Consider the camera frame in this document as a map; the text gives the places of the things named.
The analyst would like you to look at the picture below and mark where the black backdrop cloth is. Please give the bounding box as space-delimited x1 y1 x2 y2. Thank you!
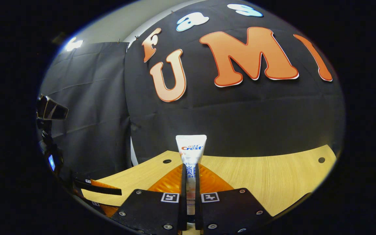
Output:
124 0 346 167

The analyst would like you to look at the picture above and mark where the white toothpaste tube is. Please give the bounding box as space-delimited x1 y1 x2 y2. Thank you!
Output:
176 135 207 216

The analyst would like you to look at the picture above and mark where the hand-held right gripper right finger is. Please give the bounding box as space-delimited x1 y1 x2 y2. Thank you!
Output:
195 163 274 234

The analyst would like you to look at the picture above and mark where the wooden desktop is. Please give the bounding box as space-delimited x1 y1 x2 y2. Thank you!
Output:
80 145 338 235

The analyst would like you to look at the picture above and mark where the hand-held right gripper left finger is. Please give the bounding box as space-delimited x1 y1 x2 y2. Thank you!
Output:
111 163 188 235

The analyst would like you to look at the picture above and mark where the plain black curtain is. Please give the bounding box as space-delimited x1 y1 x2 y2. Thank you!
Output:
39 41 133 182

